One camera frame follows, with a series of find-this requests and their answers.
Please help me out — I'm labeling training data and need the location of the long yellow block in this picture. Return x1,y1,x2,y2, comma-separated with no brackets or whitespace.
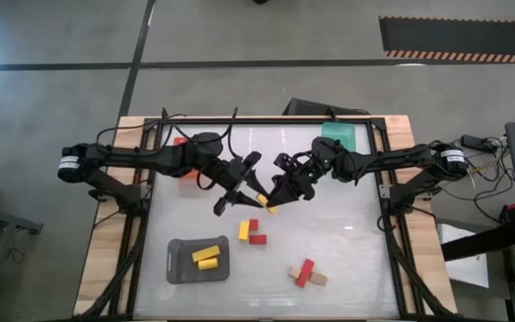
190,244,222,264

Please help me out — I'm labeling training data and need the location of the teal plastic bin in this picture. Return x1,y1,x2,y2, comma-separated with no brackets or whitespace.
321,122,357,152

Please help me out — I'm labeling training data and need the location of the black electronics box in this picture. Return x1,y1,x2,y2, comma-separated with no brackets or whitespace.
282,97,371,117

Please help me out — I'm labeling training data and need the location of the orange plastic bin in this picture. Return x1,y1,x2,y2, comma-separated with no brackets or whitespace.
172,136,203,181

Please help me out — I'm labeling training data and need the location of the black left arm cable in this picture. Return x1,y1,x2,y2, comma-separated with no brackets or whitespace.
96,106,241,191

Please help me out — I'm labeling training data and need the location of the black power adapter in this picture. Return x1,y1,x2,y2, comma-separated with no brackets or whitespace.
460,133,494,153

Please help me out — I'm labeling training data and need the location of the white paper sheet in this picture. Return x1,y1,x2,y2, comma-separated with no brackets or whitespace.
435,222,490,290

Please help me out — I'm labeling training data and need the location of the black hazard-striped floor mat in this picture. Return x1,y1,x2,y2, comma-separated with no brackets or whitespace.
377,15,515,64

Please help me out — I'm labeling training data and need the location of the black cable bundle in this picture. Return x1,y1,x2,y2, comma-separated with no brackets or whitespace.
440,142,515,225

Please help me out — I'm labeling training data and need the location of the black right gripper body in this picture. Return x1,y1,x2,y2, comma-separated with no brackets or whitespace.
274,151,326,190

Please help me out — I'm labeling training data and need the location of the long red block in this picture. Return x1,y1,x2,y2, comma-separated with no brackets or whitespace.
294,258,316,289

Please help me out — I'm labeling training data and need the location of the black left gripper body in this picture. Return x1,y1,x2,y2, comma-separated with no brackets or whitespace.
201,150,263,217

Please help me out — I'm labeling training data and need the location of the black stand beam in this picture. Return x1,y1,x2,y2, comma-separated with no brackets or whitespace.
440,222,515,263

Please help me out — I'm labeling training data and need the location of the dark grey plastic bin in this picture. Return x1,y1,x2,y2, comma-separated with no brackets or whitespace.
165,235,231,285

